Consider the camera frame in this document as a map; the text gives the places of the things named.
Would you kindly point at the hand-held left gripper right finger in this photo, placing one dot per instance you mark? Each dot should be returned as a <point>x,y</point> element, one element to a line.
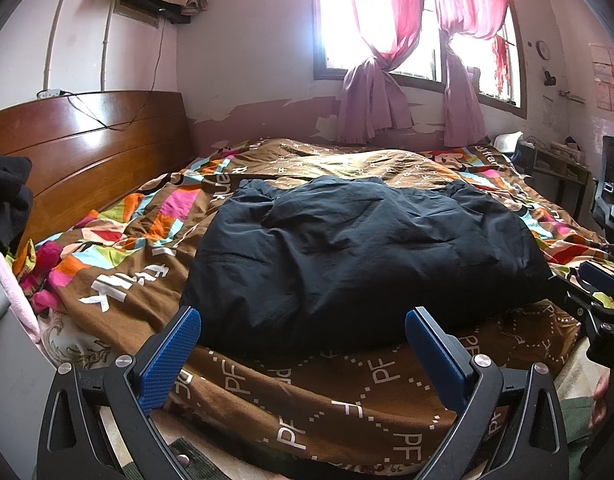
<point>434,360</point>

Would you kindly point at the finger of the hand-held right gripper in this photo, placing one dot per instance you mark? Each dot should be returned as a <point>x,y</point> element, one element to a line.
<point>604,282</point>
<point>582,305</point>

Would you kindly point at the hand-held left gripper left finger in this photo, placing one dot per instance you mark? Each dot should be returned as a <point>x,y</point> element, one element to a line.
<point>169,355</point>

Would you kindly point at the dark blue padded jacket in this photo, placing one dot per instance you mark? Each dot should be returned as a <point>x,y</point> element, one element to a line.
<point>362,260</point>

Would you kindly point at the person's right hand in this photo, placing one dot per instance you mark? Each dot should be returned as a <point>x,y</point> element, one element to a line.
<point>601,400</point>

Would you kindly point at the person's green clothing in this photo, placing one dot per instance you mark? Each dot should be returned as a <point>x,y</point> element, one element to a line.
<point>577,440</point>

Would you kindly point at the brown printed blanket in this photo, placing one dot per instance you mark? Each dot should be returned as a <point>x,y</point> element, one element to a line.
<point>362,400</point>

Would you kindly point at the black office chair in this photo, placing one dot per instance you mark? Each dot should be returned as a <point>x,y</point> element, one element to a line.
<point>612,185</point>

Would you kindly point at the floral bed sheet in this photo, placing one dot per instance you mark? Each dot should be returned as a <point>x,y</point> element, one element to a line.
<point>72,345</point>

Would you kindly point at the small desk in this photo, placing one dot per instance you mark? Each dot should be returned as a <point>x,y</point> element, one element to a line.
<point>559,175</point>

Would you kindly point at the stack of books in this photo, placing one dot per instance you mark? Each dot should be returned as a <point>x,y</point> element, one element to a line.
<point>567,149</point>

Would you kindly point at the magenta fuzzy cloth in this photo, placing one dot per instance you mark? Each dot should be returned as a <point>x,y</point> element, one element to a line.
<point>44,260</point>

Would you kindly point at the pale pink cloth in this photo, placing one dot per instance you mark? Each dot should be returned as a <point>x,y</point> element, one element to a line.
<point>12,290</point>

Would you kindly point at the white bag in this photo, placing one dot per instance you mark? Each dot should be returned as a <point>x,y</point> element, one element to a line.
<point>507,141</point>

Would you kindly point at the wooden headboard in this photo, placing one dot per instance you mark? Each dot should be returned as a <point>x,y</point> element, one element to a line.
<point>97,155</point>

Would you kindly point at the black cloth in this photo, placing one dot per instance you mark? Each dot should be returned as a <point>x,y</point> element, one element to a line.
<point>7,205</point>

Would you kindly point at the red hanging cloth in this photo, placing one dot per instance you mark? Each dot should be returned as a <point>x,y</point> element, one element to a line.
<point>502,65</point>

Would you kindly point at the white power strip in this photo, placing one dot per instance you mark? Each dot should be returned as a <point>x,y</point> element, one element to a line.
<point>48,94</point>

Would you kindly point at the black box on shelf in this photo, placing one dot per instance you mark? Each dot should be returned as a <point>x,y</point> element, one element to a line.
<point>162,12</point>

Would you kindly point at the small wall shelf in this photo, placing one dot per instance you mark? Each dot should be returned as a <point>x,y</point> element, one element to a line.
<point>572,97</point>

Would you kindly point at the wall papers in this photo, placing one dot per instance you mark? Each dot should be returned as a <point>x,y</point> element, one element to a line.
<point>609,77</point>

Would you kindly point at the black wall-mounted device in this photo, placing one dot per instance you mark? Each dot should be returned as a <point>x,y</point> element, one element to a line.
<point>550,77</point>

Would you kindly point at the round wall clock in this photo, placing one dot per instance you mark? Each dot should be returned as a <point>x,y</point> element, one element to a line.
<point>543,50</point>

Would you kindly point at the white wall pipe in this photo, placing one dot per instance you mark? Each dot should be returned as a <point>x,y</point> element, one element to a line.
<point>54,30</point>
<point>105,50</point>

